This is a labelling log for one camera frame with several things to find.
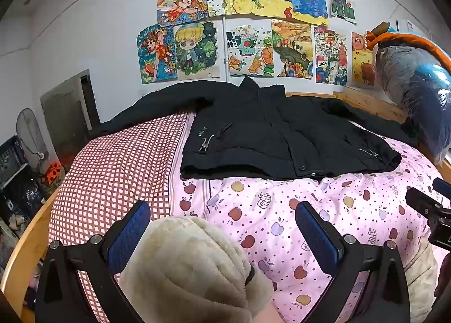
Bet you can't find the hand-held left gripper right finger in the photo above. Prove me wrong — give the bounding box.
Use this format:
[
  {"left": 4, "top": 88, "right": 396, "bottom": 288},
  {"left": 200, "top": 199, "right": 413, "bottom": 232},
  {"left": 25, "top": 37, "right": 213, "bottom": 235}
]
[{"left": 294, "top": 201, "right": 411, "bottom": 323}]

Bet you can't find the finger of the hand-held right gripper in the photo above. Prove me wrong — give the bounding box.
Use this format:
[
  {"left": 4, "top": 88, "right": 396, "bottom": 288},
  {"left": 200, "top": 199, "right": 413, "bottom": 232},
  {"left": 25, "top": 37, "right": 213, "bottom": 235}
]
[
  {"left": 433, "top": 178, "right": 451, "bottom": 198},
  {"left": 405, "top": 187, "right": 444, "bottom": 220}
]

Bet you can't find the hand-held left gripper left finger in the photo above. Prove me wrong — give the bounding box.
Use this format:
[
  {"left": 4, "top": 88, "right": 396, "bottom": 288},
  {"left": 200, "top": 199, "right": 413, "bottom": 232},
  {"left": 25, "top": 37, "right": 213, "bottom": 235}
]
[{"left": 34, "top": 200, "right": 152, "bottom": 323}]

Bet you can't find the black padded jacket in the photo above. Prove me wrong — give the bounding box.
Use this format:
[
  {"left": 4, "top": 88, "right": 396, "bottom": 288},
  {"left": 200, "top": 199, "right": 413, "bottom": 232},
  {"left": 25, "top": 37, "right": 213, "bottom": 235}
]
[{"left": 90, "top": 76, "right": 420, "bottom": 182}]

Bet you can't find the pink fruit print quilt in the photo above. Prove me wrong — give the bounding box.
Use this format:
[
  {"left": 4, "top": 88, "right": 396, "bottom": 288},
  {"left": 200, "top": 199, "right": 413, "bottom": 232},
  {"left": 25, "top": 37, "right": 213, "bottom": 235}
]
[{"left": 169, "top": 112, "right": 451, "bottom": 323}]

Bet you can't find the red checked quilt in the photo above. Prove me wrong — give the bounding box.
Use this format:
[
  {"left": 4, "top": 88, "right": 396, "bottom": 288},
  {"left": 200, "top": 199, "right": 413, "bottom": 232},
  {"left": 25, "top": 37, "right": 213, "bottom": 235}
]
[{"left": 47, "top": 112, "right": 196, "bottom": 323}]

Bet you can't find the beige fleece cloth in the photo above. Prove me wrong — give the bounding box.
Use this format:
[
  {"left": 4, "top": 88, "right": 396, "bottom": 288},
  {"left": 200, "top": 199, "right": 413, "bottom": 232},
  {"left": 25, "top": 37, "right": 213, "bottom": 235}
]
[{"left": 118, "top": 215, "right": 275, "bottom": 323}]

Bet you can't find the orange spotted toy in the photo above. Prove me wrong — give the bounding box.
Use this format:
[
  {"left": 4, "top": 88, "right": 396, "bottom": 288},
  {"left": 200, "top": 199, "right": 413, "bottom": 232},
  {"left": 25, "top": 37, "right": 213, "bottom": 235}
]
[{"left": 40, "top": 162, "right": 63, "bottom": 184}]

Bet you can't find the bagged blue grey bedding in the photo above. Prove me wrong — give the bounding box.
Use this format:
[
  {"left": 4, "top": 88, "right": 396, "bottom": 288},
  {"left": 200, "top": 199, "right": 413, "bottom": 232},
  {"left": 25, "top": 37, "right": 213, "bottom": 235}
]
[{"left": 373, "top": 39, "right": 451, "bottom": 165}]

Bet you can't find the grey door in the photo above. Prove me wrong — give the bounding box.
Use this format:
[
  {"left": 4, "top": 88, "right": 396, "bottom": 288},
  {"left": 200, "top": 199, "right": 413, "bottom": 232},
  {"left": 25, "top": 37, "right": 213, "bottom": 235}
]
[{"left": 40, "top": 69, "right": 101, "bottom": 165}]

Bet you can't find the black plastic crate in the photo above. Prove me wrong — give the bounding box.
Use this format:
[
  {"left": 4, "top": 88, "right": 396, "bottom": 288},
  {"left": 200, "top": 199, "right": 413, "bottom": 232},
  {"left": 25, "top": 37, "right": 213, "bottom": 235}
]
[{"left": 0, "top": 136, "right": 29, "bottom": 188}]

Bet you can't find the grey standing fan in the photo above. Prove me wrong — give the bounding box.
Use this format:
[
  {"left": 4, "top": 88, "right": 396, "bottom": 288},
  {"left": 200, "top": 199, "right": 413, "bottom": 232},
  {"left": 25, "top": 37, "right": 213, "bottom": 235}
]
[{"left": 16, "top": 108, "right": 50, "bottom": 169}]

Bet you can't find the yellow bear drawing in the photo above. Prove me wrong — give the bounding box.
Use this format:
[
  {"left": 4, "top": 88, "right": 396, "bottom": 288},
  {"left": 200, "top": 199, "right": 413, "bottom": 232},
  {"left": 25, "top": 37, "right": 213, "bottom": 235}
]
[{"left": 351, "top": 31, "right": 378, "bottom": 90}]

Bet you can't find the dragon and pagoda drawing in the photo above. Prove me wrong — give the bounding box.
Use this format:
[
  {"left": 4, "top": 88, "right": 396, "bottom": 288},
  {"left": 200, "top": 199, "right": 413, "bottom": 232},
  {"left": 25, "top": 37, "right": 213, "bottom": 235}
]
[{"left": 313, "top": 26, "right": 349, "bottom": 86}]

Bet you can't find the swimming girl drawing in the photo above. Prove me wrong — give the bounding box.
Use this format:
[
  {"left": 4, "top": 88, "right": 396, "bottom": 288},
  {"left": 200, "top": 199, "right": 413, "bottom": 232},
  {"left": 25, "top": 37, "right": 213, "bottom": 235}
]
[{"left": 136, "top": 24, "right": 178, "bottom": 85}]

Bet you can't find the farm landscape drawing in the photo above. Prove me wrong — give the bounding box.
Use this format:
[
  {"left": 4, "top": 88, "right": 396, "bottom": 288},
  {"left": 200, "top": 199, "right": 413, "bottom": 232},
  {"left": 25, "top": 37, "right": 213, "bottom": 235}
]
[{"left": 271, "top": 19, "right": 314, "bottom": 81}]

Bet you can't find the drink and oranges drawing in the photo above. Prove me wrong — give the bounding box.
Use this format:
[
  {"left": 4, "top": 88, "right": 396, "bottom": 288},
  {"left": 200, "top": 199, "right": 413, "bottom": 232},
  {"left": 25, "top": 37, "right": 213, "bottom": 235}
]
[{"left": 225, "top": 25, "right": 275, "bottom": 78}]

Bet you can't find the blond child drawing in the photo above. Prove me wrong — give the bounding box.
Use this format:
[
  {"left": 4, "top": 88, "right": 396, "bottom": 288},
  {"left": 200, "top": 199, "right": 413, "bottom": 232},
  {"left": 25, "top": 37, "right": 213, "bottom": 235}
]
[{"left": 172, "top": 21, "right": 219, "bottom": 81}]

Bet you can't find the orange-haired girl drawing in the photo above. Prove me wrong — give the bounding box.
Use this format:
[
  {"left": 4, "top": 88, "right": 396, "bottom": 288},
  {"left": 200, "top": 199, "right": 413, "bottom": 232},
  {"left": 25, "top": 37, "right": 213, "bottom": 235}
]
[{"left": 157, "top": 0, "right": 209, "bottom": 26}]

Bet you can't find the wooden bed frame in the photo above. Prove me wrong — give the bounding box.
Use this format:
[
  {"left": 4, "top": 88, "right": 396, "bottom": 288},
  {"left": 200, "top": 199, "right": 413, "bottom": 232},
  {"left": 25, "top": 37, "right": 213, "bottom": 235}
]
[{"left": 0, "top": 86, "right": 420, "bottom": 323}]

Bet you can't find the white wall pipe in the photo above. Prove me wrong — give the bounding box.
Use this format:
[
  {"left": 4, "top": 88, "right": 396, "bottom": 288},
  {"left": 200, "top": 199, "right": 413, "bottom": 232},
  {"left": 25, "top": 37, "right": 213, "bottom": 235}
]
[{"left": 216, "top": 0, "right": 227, "bottom": 80}]

